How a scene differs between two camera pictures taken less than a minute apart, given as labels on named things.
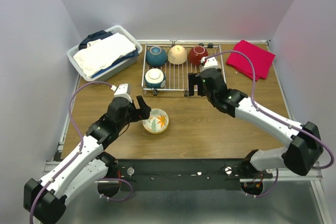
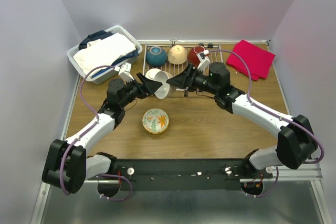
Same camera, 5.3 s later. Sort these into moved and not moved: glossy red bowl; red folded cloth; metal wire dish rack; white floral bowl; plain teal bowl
Moved: white floral bowl
Not moved: red folded cloth; glossy red bowl; metal wire dish rack; plain teal bowl
